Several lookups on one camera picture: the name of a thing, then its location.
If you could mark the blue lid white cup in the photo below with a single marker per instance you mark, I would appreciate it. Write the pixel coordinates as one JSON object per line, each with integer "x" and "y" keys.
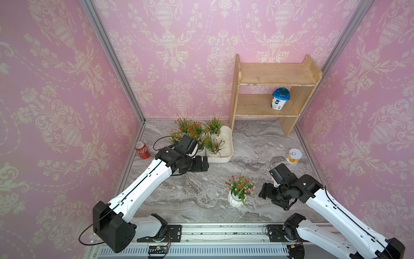
{"x": 280, "y": 97}

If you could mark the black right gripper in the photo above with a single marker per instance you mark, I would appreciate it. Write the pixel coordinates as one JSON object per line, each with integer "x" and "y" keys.
{"x": 266, "y": 190}

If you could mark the red flower white pot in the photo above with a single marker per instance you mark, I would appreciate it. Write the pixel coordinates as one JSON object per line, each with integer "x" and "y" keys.
{"x": 196, "y": 130}

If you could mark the wooden two-tier shelf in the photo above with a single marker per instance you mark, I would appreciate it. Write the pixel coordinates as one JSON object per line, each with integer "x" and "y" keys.
{"x": 273, "y": 90}

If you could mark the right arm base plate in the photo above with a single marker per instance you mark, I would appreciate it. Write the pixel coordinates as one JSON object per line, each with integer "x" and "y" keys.
{"x": 281, "y": 233}

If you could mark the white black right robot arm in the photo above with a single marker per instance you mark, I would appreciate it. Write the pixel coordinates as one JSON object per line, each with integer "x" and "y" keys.
{"x": 359, "y": 241}

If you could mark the red can by wall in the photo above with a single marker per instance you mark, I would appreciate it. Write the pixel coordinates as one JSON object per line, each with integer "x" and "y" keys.
{"x": 142, "y": 150}

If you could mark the aluminium front rail frame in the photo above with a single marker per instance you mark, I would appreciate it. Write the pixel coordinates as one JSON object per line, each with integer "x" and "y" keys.
{"x": 219, "y": 241}

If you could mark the orange flower white pot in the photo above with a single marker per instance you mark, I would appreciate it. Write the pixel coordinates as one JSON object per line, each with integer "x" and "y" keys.
{"x": 184, "y": 124}

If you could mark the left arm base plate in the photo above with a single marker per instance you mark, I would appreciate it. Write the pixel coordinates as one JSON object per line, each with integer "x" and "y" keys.
{"x": 172, "y": 233}

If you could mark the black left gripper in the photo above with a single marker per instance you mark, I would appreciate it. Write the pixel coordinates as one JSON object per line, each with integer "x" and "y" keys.
{"x": 199, "y": 166}

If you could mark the red flower front pot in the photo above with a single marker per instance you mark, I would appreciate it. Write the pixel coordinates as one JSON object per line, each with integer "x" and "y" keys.
{"x": 240, "y": 189}

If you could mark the cream plastic storage box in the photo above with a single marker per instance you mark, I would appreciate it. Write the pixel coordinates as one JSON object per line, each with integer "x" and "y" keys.
{"x": 227, "y": 149}

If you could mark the red pink flower pot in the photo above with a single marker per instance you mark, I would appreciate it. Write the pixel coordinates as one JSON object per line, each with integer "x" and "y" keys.
{"x": 213, "y": 146}

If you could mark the pink flower front pot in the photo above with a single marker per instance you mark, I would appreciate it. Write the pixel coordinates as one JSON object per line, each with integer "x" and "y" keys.
{"x": 200, "y": 147}

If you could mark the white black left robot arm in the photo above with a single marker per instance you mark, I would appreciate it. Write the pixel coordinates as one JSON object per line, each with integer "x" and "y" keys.
{"x": 114, "y": 222}

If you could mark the pink flower twine pot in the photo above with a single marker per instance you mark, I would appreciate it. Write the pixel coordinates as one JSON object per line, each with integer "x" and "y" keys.
{"x": 175, "y": 137}

